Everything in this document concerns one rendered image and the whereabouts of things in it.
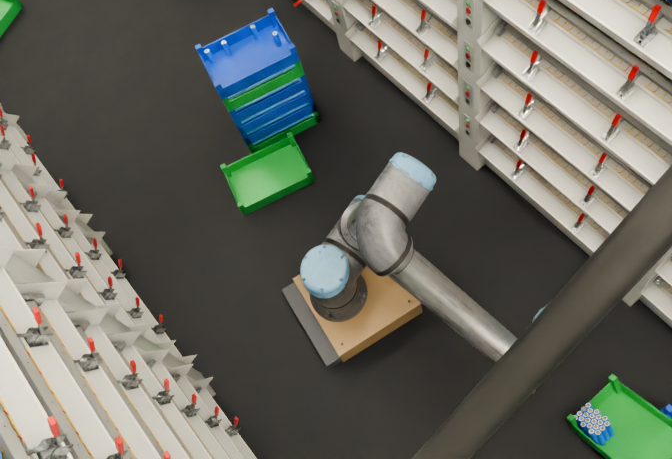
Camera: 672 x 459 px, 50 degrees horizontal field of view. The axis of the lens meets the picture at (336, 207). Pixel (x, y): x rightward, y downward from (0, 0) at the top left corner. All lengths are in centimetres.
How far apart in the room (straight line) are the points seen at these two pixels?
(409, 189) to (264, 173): 127
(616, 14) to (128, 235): 194
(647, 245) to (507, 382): 11
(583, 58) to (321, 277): 94
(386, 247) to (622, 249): 123
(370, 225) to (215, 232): 125
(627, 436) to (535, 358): 200
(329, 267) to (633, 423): 102
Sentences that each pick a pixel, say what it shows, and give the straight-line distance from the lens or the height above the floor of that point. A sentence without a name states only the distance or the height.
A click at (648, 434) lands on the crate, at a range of 239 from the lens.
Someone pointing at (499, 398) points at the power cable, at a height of 198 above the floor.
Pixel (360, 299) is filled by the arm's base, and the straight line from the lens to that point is 234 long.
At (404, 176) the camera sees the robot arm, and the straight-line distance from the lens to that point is 160.
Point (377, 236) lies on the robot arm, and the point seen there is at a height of 94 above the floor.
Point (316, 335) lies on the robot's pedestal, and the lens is 245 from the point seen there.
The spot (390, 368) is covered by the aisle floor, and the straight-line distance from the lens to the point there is 245.
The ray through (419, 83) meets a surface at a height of 17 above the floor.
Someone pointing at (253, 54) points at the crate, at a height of 40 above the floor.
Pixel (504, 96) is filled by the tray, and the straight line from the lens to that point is 220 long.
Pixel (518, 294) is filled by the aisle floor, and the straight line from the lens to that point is 252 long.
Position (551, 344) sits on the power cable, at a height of 201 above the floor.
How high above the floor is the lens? 239
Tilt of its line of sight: 63 degrees down
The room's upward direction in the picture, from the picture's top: 21 degrees counter-clockwise
